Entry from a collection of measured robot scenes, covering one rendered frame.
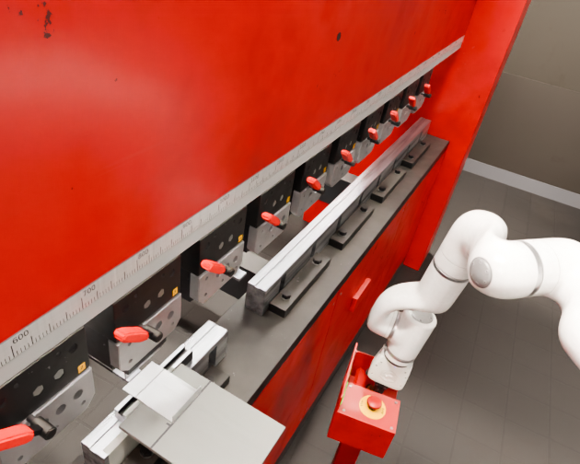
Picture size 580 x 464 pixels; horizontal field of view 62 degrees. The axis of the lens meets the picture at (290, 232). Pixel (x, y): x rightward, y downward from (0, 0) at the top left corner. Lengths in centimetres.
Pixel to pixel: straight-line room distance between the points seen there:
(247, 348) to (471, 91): 187
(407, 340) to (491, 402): 143
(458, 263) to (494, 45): 173
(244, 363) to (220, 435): 30
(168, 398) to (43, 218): 56
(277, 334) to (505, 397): 161
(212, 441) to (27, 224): 58
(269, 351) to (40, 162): 89
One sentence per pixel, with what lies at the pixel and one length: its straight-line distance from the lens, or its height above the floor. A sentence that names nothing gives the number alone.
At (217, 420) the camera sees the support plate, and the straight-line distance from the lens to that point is 103.
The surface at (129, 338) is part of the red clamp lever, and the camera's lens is 75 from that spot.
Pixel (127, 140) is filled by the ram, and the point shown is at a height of 158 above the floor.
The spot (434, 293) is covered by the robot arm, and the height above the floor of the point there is 118.
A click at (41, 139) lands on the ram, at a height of 162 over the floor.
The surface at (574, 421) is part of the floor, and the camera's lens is 284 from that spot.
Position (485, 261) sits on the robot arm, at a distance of 86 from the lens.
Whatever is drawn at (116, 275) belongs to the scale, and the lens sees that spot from 72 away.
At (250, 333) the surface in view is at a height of 88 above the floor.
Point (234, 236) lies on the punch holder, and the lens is 97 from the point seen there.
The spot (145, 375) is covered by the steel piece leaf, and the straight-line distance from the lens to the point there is 109.
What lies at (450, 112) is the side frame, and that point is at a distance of 275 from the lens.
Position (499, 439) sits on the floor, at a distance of 255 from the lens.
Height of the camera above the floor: 186
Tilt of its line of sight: 35 degrees down
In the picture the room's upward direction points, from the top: 11 degrees clockwise
